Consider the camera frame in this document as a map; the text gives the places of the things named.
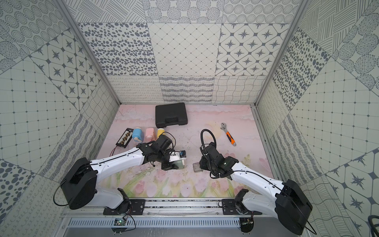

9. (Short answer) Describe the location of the grey transparent tray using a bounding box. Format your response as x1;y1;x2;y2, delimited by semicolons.
192;163;202;173

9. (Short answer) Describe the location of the pink pencil sharpener front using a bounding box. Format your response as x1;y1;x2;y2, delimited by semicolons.
145;127;156;142

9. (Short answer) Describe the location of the yellow pencil sharpener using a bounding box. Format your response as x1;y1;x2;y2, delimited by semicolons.
157;128;165;137

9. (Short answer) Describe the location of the blue pencil sharpener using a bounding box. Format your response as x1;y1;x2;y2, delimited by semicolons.
132;127;145;143

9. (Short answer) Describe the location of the green pencil sharpener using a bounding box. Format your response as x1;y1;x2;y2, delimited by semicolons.
173;158;186;169

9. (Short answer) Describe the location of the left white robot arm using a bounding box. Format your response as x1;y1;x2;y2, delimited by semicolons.
60;135;186;215

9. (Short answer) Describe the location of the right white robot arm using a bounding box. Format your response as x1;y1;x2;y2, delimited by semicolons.
200;142;313;236

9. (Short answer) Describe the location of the black charging board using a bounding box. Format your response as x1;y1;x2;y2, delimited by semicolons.
115;128;134;148

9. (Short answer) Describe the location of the black plastic tool case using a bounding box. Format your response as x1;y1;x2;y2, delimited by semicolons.
155;102;188;128

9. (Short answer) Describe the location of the orange handled adjustable wrench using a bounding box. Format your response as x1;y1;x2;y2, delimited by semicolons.
221;122;236;146

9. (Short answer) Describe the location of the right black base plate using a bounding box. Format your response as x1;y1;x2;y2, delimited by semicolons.
220;199;252;215

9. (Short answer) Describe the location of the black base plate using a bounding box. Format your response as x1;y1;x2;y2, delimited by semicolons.
220;199;252;215
103;199;146;216

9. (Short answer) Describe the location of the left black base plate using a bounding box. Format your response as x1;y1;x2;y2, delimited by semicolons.
103;199;146;216

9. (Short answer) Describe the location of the aluminium mounting rail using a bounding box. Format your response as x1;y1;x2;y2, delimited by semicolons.
60;197;306;229

